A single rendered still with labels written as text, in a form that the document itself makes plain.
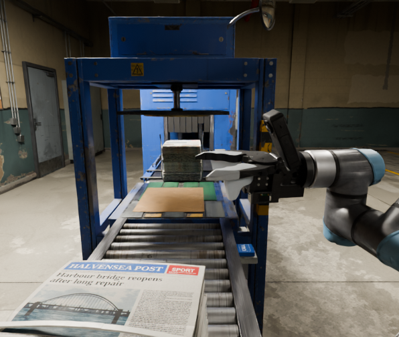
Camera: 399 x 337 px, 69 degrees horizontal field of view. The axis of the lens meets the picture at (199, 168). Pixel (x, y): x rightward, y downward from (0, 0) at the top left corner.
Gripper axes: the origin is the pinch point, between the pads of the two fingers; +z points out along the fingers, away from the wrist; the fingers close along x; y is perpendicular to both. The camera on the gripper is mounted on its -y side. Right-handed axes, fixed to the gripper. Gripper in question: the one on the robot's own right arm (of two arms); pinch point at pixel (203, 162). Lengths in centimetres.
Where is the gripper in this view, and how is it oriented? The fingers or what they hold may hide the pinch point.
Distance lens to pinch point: 52.8
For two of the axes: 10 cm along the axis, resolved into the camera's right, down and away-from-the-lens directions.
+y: -0.2, 9.4, 3.4
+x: -1.6, -3.4, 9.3
